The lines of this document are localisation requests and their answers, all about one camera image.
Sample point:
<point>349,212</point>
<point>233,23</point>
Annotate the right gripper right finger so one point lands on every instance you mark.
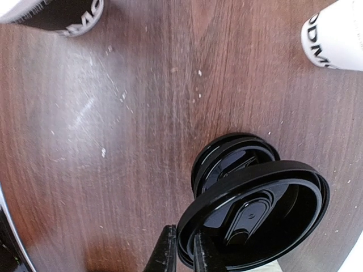
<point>206,256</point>

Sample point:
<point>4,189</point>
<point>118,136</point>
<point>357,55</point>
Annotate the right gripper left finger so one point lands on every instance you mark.
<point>163,257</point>

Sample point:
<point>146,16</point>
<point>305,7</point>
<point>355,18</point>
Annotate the black cup lid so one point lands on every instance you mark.
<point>254,215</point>

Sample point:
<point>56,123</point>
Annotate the black coffee cup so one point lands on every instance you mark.
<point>66,18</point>

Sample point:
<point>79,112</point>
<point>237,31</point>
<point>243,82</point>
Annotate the cream ceramic mug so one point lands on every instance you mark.
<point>271,267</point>

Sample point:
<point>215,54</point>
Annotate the stack of black lids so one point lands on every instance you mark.
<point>227,154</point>

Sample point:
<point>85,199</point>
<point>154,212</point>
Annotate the white cup holding straws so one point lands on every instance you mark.
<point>332,38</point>

